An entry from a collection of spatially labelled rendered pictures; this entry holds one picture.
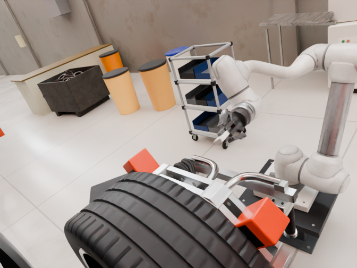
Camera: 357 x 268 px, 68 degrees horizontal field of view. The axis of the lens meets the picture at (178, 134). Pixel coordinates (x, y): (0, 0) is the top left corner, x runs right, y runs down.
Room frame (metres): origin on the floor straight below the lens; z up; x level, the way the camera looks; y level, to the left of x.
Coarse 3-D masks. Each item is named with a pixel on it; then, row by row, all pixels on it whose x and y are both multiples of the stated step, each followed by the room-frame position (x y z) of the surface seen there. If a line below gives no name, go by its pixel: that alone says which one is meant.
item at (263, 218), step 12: (252, 204) 0.45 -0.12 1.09; (264, 204) 0.41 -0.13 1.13; (240, 216) 0.44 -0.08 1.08; (252, 216) 0.39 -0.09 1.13; (264, 216) 0.39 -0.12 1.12; (276, 216) 0.39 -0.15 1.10; (240, 228) 0.40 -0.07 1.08; (252, 228) 0.38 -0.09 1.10; (264, 228) 0.37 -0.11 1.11; (276, 228) 0.37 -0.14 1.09; (252, 240) 0.38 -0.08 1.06; (264, 240) 0.36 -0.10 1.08; (276, 240) 0.35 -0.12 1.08
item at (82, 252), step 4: (80, 248) 0.52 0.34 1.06; (80, 252) 0.54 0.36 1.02; (84, 252) 0.49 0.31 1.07; (84, 256) 0.56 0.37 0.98; (88, 256) 0.58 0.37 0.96; (84, 260) 0.57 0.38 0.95; (88, 260) 0.58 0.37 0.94; (92, 260) 0.59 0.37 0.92; (88, 264) 0.58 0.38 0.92; (92, 264) 0.59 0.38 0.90; (96, 264) 0.60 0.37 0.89
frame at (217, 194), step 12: (168, 168) 0.66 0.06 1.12; (180, 180) 0.62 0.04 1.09; (192, 180) 0.58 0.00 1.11; (204, 180) 0.55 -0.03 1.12; (204, 192) 0.51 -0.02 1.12; (216, 192) 0.50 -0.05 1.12; (228, 192) 0.50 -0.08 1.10; (216, 204) 0.47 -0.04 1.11; (228, 204) 0.50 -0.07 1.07; (240, 204) 0.48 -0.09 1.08; (228, 216) 0.45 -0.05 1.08; (264, 252) 0.39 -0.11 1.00; (276, 252) 0.39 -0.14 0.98; (288, 252) 0.40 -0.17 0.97; (276, 264) 0.37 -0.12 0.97; (288, 264) 0.38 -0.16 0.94
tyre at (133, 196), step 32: (128, 192) 0.53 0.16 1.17; (160, 192) 0.49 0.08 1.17; (192, 192) 0.47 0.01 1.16; (96, 224) 0.45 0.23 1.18; (128, 224) 0.42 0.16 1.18; (160, 224) 0.40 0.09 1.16; (192, 224) 0.40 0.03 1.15; (224, 224) 0.40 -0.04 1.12; (96, 256) 0.39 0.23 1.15; (128, 256) 0.35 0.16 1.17; (160, 256) 0.34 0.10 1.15; (192, 256) 0.34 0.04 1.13; (224, 256) 0.34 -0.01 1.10; (256, 256) 0.34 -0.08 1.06
